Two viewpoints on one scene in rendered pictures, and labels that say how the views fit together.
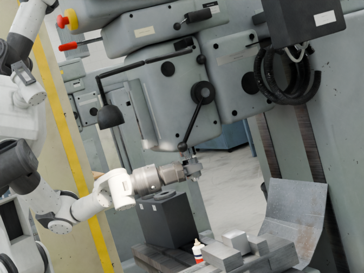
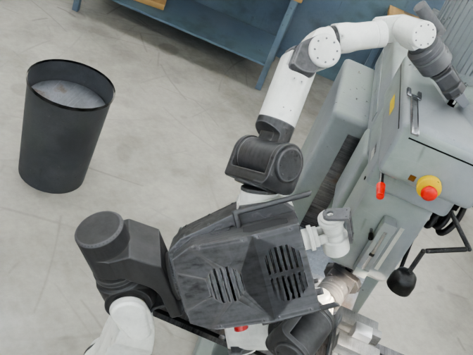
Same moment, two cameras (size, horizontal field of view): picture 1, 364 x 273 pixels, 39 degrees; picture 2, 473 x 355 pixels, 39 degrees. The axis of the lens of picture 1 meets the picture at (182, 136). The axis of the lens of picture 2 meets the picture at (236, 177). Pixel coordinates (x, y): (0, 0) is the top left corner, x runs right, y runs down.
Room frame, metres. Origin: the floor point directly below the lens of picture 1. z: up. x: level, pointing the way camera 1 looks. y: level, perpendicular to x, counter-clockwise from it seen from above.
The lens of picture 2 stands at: (1.32, 1.72, 2.55)
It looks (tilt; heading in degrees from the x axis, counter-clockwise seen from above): 34 degrees down; 293
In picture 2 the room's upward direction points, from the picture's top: 23 degrees clockwise
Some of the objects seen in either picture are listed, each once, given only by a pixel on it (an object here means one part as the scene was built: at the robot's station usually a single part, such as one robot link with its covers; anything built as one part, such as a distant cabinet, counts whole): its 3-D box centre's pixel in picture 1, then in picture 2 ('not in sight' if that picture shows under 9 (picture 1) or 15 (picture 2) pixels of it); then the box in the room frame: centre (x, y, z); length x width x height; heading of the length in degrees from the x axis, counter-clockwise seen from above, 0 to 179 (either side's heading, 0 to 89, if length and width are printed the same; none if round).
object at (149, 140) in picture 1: (141, 114); (374, 247); (1.54, 0.10, 1.45); 0.04 x 0.04 x 0.21; 24
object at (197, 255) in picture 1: (200, 254); not in sight; (1.58, 0.05, 0.96); 0.04 x 0.04 x 0.11
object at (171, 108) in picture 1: (172, 95); (379, 218); (1.58, -0.01, 1.47); 0.21 x 0.19 x 0.32; 24
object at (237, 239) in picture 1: (235, 243); (360, 335); (1.44, -0.06, 1.01); 0.06 x 0.05 x 0.06; 21
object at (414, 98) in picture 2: not in sight; (414, 110); (1.62, 0.18, 1.89); 0.24 x 0.04 x 0.01; 114
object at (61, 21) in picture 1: (63, 21); (429, 192); (1.48, 0.23, 1.76); 0.04 x 0.03 x 0.04; 24
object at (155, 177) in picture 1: (163, 176); (336, 286); (1.57, 0.09, 1.24); 0.13 x 0.12 x 0.10; 5
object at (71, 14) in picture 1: (71, 19); (429, 187); (1.49, 0.21, 1.76); 0.06 x 0.02 x 0.06; 24
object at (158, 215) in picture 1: (164, 216); not in sight; (1.99, 0.15, 1.00); 0.22 x 0.12 x 0.20; 34
